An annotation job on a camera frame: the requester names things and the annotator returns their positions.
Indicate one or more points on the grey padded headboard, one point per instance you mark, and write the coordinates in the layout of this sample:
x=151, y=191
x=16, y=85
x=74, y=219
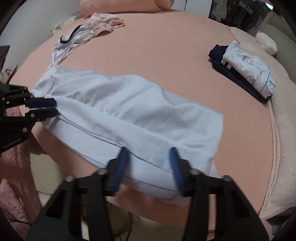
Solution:
x=282, y=25

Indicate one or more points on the white wardrobe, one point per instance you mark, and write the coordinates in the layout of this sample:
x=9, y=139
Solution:
x=196, y=4

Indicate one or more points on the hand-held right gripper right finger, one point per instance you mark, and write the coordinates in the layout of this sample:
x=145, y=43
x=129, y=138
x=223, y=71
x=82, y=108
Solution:
x=177, y=171

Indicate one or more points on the pile of white clothes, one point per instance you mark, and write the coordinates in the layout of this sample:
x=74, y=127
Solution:
x=57, y=26

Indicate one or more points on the pink bed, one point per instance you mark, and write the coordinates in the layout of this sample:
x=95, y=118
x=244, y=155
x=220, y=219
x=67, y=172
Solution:
x=161, y=58

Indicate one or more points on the black metal rack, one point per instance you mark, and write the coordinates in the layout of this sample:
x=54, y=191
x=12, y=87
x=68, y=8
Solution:
x=4, y=55

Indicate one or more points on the glass door wardrobe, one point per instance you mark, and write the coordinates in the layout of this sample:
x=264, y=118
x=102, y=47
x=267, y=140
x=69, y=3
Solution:
x=238, y=9

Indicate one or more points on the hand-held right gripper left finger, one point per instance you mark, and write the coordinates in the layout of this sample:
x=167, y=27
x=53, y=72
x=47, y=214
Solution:
x=120, y=166

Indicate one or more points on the pink patterned garment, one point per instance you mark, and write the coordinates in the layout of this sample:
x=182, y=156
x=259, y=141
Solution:
x=106, y=23

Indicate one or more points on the rolled pink blanket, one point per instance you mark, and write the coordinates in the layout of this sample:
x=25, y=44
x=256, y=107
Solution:
x=127, y=5

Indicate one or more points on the white ribbed navy-trimmed garment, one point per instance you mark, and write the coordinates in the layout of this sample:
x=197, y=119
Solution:
x=69, y=40

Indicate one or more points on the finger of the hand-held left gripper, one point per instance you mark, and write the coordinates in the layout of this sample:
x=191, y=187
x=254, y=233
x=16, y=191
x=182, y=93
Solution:
x=46, y=113
x=42, y=102

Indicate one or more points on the white plush toy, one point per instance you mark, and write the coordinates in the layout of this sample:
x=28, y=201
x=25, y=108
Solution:
x=267, y=42

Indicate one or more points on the navy white-striped pants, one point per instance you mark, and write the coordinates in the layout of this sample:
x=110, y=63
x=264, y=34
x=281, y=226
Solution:
x=238, y=82

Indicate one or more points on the white cartoon-print garment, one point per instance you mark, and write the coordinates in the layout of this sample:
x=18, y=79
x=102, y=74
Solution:
x=252, y=69

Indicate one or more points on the navy garment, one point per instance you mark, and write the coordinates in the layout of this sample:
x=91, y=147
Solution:
x=216, y=51

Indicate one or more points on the light blue garment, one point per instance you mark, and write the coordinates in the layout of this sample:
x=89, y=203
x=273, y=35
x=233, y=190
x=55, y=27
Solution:
x=129, y=115

